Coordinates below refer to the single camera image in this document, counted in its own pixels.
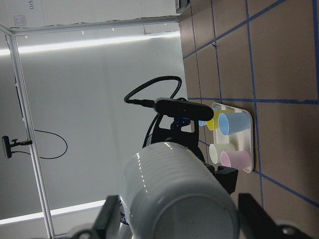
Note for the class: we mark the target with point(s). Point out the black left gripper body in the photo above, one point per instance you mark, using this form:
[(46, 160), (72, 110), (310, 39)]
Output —
[(226, 176)]

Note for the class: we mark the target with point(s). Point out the pink cup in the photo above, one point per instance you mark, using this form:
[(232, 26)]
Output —
[(240, 160)]

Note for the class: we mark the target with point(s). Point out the pale green cup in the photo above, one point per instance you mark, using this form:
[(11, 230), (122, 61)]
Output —
[(216, 149)]

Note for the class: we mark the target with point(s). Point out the grey ikea cup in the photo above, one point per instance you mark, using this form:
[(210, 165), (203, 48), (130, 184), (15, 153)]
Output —
[(168, 193)]

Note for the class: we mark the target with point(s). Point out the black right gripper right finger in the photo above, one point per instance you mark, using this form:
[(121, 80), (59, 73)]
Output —
[(257, 224)]

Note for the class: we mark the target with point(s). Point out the black wall camera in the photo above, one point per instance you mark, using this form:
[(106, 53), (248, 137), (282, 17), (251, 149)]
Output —
[(9, 144)]

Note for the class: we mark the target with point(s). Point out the blue cup far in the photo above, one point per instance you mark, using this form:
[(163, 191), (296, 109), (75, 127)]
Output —
[(231, 123)]

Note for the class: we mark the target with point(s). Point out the cream plastic tray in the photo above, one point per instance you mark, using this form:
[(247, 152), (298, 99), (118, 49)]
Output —
[(243, 141)]

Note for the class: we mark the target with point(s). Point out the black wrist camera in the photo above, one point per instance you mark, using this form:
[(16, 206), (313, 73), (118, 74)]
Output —
[(185, 109)]

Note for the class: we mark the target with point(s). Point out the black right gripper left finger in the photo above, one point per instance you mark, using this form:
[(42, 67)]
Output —
[(106, 224)]

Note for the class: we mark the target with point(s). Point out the blue cup near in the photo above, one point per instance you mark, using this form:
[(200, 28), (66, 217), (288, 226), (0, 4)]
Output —
[(202, 123)]

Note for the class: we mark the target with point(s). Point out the blue cup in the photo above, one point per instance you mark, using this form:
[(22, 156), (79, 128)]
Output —
[(202, 123), (231, 123)]

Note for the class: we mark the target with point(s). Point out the yellow cup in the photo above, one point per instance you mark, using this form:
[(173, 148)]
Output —
[(214, 122)]

